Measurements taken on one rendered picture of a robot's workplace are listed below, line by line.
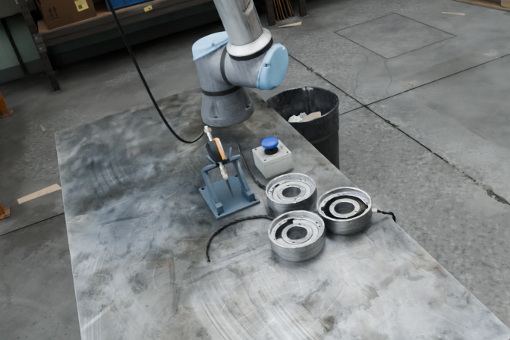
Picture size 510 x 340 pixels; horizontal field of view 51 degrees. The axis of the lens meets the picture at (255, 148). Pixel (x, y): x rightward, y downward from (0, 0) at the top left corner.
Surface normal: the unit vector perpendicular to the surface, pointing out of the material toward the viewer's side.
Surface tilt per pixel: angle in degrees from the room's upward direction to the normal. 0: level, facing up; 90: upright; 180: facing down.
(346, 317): 0
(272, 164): 90
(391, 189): 0
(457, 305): 0
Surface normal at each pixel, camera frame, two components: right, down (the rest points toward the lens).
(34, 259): -0.17, -0.84
